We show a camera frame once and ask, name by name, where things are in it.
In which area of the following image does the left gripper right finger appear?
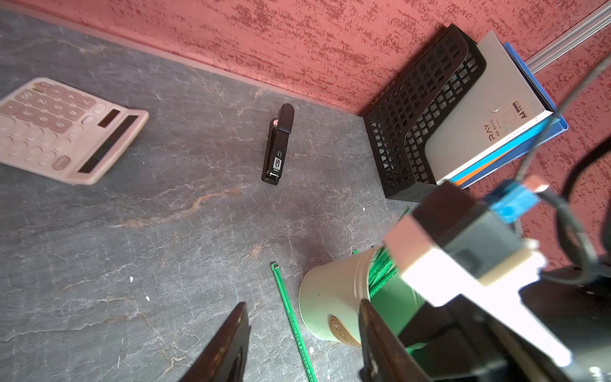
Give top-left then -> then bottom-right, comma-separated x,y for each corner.
359,299 -> 431,382

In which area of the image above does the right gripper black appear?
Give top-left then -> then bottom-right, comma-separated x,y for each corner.
399,264 -> 610,381

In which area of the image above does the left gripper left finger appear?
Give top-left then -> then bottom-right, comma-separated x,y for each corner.
179,302 -> 251,382

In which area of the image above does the green straw eleventh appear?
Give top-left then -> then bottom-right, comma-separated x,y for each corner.
270,262 -> 318,382

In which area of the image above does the pale green storage cup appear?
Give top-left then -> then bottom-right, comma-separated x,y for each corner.
298,247 -> 426,348

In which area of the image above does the green straw leaning right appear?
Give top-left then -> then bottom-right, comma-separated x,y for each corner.
367,246 -> 398,299

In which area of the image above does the orange spine folder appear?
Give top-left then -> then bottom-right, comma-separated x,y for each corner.
455,156 -> 502,187

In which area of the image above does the light blue folder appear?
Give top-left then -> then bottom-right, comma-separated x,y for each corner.
462,42 -> 555,189

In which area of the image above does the black stapler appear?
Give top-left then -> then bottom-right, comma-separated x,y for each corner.
262,103 -> 294,186

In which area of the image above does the black mesh file organizer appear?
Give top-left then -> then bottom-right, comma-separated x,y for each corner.
364,24 -> 487,202

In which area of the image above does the blue spine folder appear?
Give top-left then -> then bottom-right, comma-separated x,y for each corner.
450,117 -> 569,187

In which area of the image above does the right aluminium corner post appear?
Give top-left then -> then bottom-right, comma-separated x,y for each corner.
526,0 -> 611,73

